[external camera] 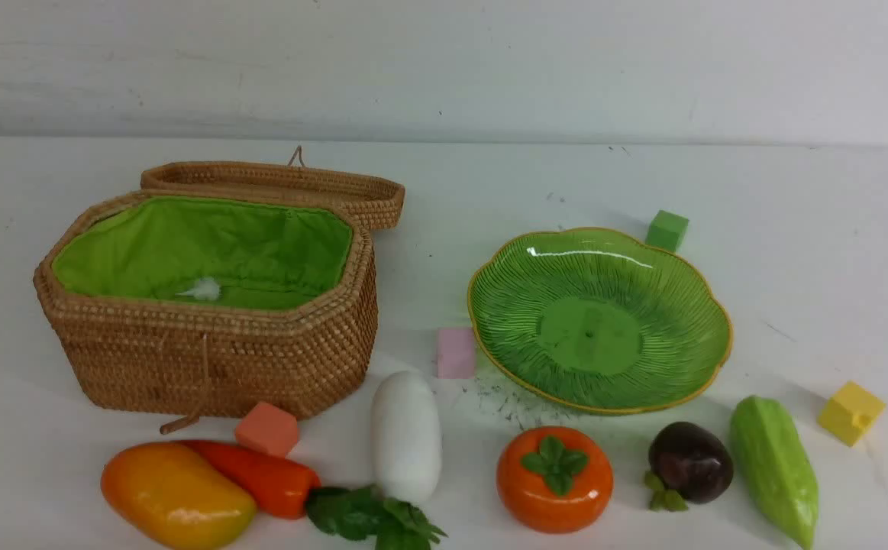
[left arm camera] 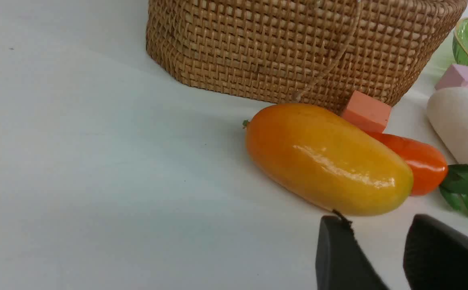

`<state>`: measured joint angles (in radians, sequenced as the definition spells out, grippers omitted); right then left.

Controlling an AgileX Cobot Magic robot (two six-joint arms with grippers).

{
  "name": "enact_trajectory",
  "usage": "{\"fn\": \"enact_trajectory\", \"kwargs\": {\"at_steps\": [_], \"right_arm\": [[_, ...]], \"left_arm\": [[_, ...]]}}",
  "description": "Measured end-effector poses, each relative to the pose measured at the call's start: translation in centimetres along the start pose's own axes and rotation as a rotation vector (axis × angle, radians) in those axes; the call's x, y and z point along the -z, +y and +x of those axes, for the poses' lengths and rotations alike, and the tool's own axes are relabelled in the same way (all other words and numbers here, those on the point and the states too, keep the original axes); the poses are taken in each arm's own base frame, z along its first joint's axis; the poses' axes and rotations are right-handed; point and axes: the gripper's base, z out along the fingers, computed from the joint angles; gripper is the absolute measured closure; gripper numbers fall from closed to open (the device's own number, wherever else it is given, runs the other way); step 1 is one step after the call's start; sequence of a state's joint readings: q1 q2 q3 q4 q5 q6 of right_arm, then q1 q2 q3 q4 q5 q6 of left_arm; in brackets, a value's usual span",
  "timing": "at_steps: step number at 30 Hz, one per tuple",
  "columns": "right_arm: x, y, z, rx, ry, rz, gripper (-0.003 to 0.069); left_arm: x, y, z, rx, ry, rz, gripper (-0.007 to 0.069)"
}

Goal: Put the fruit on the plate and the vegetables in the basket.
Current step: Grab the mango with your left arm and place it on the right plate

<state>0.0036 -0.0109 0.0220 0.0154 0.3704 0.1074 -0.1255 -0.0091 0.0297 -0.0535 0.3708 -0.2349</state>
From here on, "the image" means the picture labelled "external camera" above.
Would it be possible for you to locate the white radish with leaves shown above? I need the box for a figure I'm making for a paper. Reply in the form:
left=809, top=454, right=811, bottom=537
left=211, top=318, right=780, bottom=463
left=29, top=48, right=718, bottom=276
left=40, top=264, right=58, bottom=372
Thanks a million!
left=370, top=371, right=443, bottom=549

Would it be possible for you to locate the orange persimmon green calyx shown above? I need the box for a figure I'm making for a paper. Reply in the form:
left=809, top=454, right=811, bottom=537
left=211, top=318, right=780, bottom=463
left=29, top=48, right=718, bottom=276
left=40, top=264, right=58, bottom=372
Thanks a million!
left=496, top=425, right=614, bottom=535

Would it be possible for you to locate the orange carrot with leaves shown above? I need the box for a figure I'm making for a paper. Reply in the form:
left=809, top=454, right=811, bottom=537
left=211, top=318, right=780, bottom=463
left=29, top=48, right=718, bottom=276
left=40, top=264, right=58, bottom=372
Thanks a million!
left=181, top=441, right=373, bottom=541

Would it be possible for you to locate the dark purple mangosteen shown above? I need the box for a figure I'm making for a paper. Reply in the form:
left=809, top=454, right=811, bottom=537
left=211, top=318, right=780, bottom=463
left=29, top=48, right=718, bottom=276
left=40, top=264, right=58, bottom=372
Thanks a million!
left=644, top=422, right=735, bottom=512

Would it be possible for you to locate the yellow orange mango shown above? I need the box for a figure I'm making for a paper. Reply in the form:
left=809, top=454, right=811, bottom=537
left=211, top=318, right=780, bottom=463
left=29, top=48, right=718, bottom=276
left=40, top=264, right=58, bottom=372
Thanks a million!
left=99, top=442, right=258, bottom=549

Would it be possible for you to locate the light green bitter gourd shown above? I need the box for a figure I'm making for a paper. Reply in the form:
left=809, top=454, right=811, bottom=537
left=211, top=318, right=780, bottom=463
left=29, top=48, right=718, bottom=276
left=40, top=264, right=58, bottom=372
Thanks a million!
left=729, top=396, right=819, bottom=549

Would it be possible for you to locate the pink foam cube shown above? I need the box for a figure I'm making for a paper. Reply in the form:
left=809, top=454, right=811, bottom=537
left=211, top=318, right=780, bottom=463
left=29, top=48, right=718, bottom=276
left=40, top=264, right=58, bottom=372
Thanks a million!
left=436, top=327, right=477, bottom=380

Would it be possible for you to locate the woven rattan basket lid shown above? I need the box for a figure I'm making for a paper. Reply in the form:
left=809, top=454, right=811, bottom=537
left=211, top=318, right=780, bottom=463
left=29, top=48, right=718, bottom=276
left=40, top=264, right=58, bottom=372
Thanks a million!
left=140, top=147, right=405, bottom=231

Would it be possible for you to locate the green leaf-shaped plate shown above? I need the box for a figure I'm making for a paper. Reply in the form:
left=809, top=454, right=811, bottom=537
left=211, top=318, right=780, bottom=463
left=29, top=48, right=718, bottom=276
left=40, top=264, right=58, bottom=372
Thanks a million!
left=466, top=227, right=734, bottom=416

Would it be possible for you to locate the woven rattan basket green lining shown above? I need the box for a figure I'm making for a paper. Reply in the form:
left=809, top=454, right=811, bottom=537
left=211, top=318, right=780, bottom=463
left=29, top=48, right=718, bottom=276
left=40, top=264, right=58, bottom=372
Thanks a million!
left=33, top=189, right=379, bottom=420

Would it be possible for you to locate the green foam cube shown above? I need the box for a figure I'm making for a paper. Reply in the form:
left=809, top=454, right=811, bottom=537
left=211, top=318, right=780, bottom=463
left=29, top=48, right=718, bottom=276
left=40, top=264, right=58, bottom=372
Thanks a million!
left=645, top=209, right=690, bottom=254

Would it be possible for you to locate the orange foam cube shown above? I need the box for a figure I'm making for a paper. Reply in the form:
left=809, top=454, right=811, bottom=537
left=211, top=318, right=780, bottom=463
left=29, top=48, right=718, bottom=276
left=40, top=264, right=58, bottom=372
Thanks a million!
left=234, top=403, right=300, bottom=458

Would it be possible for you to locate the yellow foam cube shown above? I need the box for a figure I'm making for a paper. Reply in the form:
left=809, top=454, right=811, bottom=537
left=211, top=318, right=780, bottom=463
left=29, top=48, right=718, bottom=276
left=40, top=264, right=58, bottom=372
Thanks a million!
left=817, top=380, right=886, bottom=447

